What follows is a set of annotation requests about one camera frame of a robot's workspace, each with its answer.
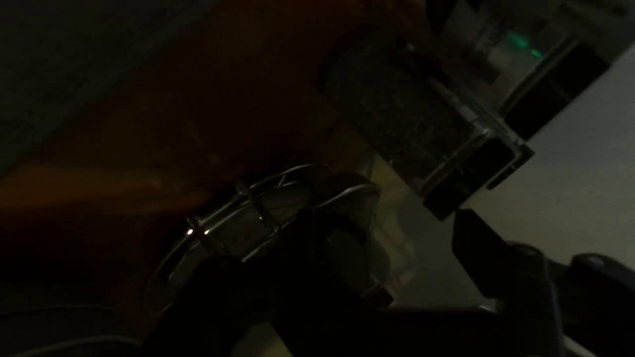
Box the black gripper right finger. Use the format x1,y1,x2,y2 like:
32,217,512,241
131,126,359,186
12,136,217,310
453,207,564,332

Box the green herb spice bottle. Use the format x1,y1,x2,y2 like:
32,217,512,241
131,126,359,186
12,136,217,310
316,27,536,223

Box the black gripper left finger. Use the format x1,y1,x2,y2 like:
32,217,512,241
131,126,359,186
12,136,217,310
290,199,334,285

